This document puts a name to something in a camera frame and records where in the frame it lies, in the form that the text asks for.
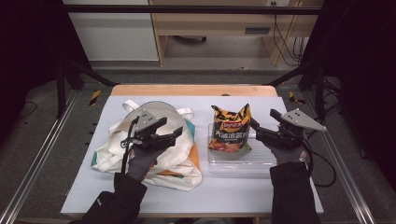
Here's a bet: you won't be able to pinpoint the wooden desk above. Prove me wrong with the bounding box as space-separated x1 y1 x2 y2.
148 0 325 67

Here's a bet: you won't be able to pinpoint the black floor cables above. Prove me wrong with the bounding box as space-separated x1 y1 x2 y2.
306 76 342 147

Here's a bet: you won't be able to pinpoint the orange black chips bag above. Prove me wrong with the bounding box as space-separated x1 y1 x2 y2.
207 103 253 154

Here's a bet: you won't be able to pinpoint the white cabinet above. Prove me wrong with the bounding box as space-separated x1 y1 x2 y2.
63 0 160 63

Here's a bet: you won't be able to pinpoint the white table sheet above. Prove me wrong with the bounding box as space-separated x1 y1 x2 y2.
60 94 325 217

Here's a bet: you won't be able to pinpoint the black frame stand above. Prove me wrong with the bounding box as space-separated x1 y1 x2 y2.
55 57 120 119
264 57 328 121

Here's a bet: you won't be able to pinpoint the wooden table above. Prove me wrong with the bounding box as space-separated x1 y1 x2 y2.
66 83 323 219

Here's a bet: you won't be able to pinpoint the clear plastic container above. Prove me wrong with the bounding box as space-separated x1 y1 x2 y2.
206 122 282 175

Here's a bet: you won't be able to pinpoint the person's left hand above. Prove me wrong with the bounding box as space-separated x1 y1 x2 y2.
126 145 166 183

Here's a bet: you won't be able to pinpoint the left hand-held gripper cable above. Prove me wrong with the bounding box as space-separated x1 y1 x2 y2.
120 116 140 175

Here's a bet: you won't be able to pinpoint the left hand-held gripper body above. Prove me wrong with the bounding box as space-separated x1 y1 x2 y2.
120 108 176 153

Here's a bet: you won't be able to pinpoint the white patterned tote bag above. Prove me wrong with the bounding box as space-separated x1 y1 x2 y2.
90 99 204 192

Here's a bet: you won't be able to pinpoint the thin black floor cable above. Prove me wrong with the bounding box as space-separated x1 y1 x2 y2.
18 100 39 119

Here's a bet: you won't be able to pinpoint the yellow black tape strip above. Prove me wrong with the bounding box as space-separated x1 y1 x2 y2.
288 91 306 105
89 90 103 107

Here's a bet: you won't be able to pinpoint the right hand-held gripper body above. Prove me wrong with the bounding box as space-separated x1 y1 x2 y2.
255 107 328 151

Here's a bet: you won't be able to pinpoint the black horizontal frame bar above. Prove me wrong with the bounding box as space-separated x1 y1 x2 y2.
61 4 323 15

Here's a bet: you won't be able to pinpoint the aluminium floor rail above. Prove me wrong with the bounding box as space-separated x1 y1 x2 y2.
0 89 79 224
302 91 378 224

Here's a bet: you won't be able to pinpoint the black hanging cables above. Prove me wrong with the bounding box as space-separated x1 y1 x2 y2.
272 1 307 67

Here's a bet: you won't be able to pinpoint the right hand-held gripper cable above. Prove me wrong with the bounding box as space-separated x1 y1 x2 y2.
301 137 338 189

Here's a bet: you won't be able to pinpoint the person's right hand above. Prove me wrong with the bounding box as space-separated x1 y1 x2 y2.
266 144 308 166

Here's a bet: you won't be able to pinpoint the hand-held gripper cable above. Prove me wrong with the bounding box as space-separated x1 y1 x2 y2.
301 137 338 189
120 116 140 175

